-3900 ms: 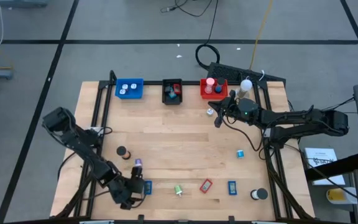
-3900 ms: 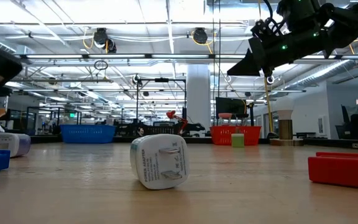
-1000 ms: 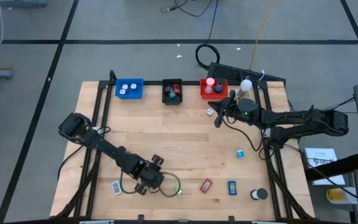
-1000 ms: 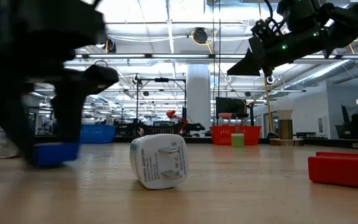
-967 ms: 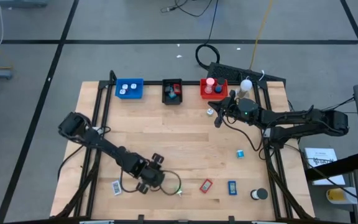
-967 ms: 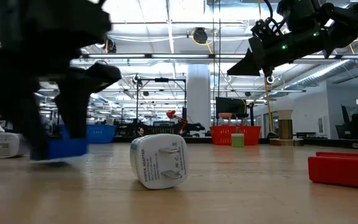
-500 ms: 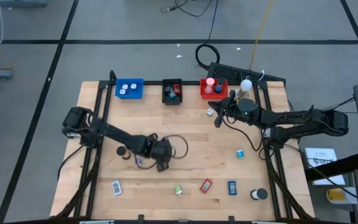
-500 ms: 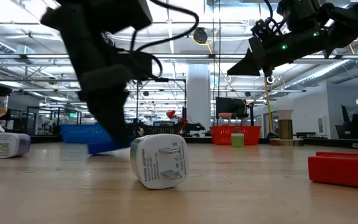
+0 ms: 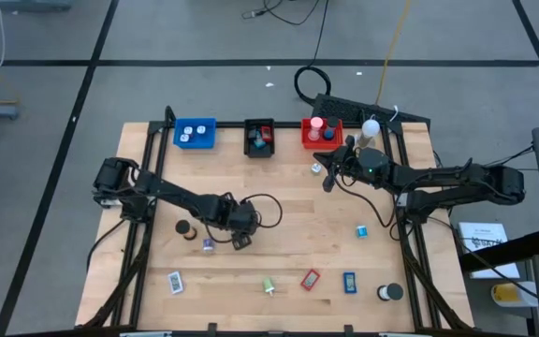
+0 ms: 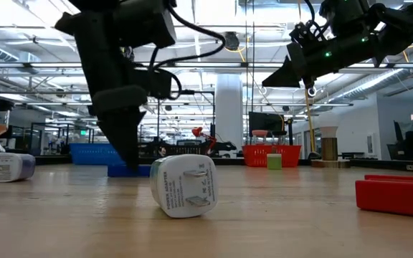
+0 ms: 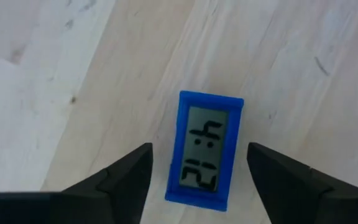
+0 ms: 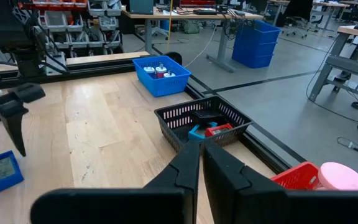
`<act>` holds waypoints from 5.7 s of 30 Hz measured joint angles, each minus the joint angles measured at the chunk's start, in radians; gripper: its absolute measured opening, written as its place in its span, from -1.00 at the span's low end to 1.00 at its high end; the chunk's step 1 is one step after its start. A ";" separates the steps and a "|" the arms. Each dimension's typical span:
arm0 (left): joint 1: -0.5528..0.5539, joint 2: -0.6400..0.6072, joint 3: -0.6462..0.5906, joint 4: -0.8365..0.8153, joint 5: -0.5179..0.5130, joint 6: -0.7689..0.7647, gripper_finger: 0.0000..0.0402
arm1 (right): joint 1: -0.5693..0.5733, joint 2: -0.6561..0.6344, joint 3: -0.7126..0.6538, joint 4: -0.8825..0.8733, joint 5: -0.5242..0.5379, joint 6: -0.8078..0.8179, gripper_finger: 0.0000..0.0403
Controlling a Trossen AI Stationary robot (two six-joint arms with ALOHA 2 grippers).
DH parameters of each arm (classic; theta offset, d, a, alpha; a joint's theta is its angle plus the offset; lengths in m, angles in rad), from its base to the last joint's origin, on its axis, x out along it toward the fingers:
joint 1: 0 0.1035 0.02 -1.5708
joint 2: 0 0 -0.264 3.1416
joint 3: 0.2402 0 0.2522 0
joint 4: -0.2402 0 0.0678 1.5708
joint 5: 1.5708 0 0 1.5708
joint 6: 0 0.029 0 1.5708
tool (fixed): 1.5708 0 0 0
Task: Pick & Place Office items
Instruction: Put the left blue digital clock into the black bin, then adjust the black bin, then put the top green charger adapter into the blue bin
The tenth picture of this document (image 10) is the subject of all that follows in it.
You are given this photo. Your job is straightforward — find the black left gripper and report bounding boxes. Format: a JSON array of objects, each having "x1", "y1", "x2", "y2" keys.
[{"x1": 54, "y1": 10, "x2": 149, "y2": 171}]

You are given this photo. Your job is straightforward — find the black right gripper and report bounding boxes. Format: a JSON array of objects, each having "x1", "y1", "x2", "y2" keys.
[{"x1": 262, "y1": 34, "x2": 376, "y2": 89}]

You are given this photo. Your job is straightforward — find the small blue digital display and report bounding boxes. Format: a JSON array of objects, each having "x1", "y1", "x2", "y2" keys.
[{"x1": 107, "y1": 163, "x2": 153, "y2": 178}]

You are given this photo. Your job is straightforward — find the pink hourglass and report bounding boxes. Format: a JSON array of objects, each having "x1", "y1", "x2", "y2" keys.
[{"x1": 251, "y1": 129, "x2": 269, "y2": 146}]

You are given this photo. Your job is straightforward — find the blue plastic basket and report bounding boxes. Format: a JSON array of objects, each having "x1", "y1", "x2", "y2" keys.
[{"x1": 69, "y1": 143, "x2": 125, "y2": 166}]

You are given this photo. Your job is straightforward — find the black computer monitor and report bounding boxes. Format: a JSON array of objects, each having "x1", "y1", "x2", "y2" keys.
[{"x1": 248, "y1": 111, "x2": 287, "y2": 138}]

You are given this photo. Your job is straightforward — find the black plastic basket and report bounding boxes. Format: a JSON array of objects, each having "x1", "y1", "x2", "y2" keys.
[{"x1": 137, "y1": 142, "x2": 209, "y2": 158}]

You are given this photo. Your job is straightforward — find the white building column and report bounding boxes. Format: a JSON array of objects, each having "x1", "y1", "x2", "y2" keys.
[{"x1": 214, "y1": 73, "x2": 245, "y2": 153}]

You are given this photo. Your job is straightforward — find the white bulb table lamp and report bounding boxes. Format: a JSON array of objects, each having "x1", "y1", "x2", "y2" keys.
[{"x1": 310, "y1": 110, "x2": 351, "y2": 169}]

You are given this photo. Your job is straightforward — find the red plastic basket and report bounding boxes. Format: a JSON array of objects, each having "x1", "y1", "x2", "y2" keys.
[{"x1": 242, "y1": 144, "x2": 303, "y2": 168}]

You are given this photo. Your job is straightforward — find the purple power adapter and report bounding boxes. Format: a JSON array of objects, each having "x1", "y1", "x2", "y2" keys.
[{"x1": 0, "y1": 152, "x2": 37, "y2": 183}]

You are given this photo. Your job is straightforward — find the person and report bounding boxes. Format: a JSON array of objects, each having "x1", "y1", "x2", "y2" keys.
[{"x1": 396, "y1": 130, "x2": 413, "y2": 158}]

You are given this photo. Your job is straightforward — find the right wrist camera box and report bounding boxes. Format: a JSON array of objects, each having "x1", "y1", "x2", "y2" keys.
[{"x1": 289, "y1": 20, "x2": 325, "y2": 47}]

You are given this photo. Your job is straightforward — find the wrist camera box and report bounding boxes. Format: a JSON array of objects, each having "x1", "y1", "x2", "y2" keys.
[
  {"x1": 129, "y1": 67, "x2": 174, "y2": 100},
  {"x1": 289, "y1": 20, "x2": 325, "y2": 47}
]

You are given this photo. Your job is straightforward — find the yellow hanging cable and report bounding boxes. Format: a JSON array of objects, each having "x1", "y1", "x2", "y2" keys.
[{"x1": 303, "y1": 87, "x2": 318, "y2": 158}]

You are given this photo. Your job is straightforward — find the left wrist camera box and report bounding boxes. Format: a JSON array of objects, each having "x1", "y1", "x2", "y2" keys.
[{"x1": 129, "y1": 67, "x2": 174, "y2": 100}]

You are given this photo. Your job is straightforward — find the black ceiling cable reel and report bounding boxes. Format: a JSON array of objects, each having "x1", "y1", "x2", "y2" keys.
[{"x1": 223, "y1": 31, "x2": 241, "y2": 52}]

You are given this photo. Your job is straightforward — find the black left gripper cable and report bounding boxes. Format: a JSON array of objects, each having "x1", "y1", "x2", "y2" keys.
[{"x1": 148, "y1": 3, "x2": 228, "y2": 71}]

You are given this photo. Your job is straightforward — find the black background rig frame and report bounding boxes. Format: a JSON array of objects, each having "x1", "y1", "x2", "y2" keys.
[{"x1": 156, "y1": 89, "x2": 217, "y2": 158}]

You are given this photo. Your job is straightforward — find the black aluminium table frame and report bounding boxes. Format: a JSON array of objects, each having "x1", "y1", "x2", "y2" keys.
[{"x1": 34, "y1": 154, "x2": 413, "y2": 172}]

